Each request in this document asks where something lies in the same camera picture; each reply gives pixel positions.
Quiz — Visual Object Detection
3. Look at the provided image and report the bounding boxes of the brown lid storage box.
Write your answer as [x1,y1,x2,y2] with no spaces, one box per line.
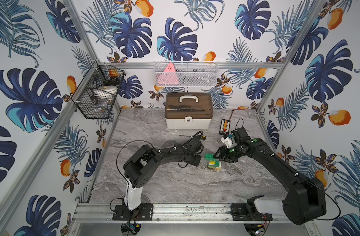
[165,92,213,130]

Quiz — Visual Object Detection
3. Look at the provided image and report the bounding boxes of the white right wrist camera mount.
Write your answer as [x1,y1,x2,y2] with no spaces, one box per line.
[221,136,233,148]

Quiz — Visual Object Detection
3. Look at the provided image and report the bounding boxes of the white object in basket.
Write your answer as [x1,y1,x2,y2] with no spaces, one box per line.
[92,86,118,97]

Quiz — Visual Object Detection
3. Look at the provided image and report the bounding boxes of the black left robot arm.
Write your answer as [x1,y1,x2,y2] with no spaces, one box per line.
[113,131,204,221]

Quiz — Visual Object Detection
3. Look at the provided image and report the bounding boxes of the pink triangle sign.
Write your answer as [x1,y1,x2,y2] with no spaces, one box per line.
[156,63,179,87]

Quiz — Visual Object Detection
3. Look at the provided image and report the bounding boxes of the white square brick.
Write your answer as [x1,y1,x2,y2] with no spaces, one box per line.
[215,163,222,171]

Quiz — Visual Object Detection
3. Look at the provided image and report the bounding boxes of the black card with arrows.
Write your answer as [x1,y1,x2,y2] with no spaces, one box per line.
[219,119,231,136]

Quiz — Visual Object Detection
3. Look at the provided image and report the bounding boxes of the black wire basket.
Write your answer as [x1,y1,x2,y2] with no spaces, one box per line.
[71,62,126,120]

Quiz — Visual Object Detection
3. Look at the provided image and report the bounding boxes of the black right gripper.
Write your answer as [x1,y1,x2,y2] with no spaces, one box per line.
[212,145,243,162]

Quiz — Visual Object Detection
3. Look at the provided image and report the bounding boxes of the white wire shelf basket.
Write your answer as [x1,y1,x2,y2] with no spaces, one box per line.
[153,62,220,87]

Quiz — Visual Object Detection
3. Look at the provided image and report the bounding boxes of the black handle screwdriver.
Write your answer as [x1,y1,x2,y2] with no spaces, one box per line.
[180,135,206,140]

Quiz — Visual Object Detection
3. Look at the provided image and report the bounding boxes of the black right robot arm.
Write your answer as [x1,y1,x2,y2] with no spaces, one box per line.
[213,119,329,225]

